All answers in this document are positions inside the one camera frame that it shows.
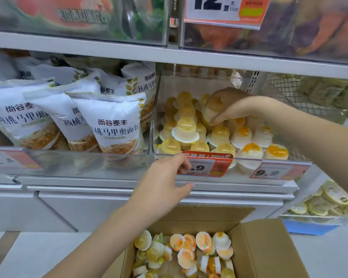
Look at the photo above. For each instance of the person's right hand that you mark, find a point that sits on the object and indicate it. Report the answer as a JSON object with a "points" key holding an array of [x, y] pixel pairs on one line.
{"points": [[237, 104]]}

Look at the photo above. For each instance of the person's left hand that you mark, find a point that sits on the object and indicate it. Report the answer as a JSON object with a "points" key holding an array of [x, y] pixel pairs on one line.
{"points": [[155, 191]]}

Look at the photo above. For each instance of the person's left thumb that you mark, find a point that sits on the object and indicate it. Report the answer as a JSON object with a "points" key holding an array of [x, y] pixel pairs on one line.
{"points": [[185, 189]]}

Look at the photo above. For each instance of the person's right thumb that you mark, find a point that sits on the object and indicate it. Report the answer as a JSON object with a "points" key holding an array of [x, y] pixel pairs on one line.
{"points": [[223, 118]]}

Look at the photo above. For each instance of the single yellow jelly cup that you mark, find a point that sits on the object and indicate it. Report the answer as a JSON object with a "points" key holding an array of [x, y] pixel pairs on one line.
{"points": [[213, 108]]}

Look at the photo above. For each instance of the person's left forearm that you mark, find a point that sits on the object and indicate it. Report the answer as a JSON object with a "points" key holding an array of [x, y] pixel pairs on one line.
{"points": [[104, 243]]}

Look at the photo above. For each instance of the person's right forearm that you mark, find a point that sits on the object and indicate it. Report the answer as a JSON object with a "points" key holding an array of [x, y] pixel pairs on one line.
{"points": [[316, 133]]}

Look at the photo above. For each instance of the pile of yellow jelly cups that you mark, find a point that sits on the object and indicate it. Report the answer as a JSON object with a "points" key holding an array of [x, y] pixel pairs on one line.
{"points": [[188, 124]]}

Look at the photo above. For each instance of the pile of white orange jelly cups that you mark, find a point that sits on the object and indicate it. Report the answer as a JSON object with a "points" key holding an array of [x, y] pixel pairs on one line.
{"points": [[251, 150]]}

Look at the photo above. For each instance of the clear plastic bin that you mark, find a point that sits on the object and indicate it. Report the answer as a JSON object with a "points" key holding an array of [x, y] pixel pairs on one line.
{"points": [[75, 20], [75, 165], [307, 28], [240, 176]]}

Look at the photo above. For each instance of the heap of mixed jelly cups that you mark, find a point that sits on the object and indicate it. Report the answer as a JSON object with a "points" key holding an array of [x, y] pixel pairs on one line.
{"points": [[188, 254]]}

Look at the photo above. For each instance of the white red price tag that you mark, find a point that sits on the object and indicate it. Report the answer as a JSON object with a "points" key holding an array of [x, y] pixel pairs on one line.
{"points": [[274, 171], [11, 160]]}

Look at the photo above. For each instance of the brown cardboard box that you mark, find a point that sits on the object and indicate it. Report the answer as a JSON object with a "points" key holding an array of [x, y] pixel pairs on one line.
{"points": [[264, 248]]}

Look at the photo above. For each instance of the large white orange price tag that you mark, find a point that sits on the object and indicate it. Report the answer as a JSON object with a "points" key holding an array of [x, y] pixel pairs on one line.
{"points": [[220, 11]]}

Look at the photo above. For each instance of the pile of pale green packets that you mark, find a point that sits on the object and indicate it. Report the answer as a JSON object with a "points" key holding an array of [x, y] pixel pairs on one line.
{"points": [[327, 92]]}

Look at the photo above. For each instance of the white metal shelf unit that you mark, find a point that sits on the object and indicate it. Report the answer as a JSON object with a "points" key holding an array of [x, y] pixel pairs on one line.
{"points": [[133, 53]]}

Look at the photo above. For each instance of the blue crate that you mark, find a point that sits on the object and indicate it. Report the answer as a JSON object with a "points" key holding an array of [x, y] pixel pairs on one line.
{"points": [[307, 228]]}

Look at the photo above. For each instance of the pile of round green packets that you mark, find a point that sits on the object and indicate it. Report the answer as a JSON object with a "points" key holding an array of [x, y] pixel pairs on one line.
{"points": [[327, 201]]}

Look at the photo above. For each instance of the pile of orange snack packets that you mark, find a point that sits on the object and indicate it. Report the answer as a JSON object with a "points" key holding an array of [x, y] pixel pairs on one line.
{"points": [[322, 26]]}

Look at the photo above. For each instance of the pile of white bread bags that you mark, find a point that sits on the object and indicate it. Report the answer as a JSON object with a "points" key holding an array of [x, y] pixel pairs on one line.
{"points": [[61, 107]]}

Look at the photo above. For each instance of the pile of red green packets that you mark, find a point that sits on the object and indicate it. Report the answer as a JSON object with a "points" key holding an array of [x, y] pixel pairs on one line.
{"points": [[61, 14]]}

